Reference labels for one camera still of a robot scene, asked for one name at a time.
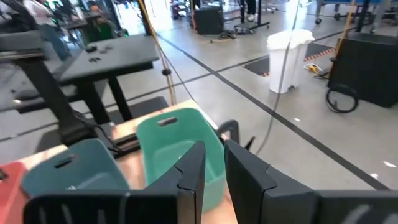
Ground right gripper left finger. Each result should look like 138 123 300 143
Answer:
23 141 206 224

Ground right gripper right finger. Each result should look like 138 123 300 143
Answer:
224 139 398 224

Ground light green plastic bin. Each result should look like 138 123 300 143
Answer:
136 108 226 212

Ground dark blue plastic bin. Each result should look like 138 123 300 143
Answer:
21 138 130 198

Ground small black hazard-striped mat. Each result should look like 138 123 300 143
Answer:
244 42 336 78

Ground white trash bin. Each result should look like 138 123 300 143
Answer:
266 29 315 95

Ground grey side table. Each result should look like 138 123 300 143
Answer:
14 33 170 125

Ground black cart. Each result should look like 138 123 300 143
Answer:
328 32 398 109

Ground orange plastic bin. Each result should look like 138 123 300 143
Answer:
0 161 30 224

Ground black equipment case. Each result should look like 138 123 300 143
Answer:
194 6 224 35

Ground black frame bracket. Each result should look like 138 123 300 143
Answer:
244 136 256 151

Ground coiled black cable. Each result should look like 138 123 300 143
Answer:
325 83 360 114

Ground long black cable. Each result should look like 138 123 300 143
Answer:
254 0 301 156

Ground yellow cable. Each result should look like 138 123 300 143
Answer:
138 0 178 106
303 0 357 77

